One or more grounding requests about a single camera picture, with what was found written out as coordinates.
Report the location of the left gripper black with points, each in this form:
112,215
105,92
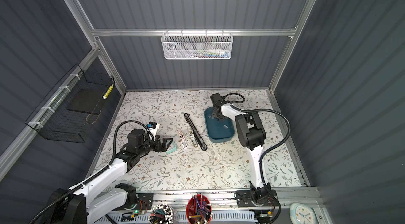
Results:
164,146

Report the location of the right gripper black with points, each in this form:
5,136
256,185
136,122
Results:
214,114

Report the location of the beige staple remover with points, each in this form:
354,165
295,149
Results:
193,139

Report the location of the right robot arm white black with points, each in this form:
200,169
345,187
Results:
251,135

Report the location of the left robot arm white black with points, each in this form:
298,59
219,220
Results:
83,202

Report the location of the small mint alarm clock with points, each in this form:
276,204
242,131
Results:
171,148

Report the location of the teal plastic tray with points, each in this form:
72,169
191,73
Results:
215,127

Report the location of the black pen holder cup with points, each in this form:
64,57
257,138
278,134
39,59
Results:
161,214

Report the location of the red pencil cup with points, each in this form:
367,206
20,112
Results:
199,210

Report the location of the pale blue round clock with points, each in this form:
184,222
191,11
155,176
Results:
302,214

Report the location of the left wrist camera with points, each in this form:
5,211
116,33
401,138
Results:
153,127

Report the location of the white wire wall basket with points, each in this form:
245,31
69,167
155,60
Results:
205,47

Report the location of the black wire wall basket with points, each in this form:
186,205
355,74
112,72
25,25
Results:
69,114

